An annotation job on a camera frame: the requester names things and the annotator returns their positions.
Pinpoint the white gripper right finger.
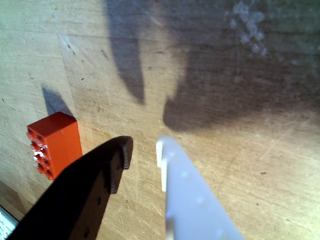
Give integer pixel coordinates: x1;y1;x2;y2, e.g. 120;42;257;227
155;135;245;240

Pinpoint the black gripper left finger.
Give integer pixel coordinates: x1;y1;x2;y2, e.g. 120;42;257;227
7;135;134;240

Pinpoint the orange lego block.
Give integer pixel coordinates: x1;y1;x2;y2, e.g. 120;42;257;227
26;111;83;181

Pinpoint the white grey object at edge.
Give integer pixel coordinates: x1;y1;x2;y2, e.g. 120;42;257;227
0;204;20;240

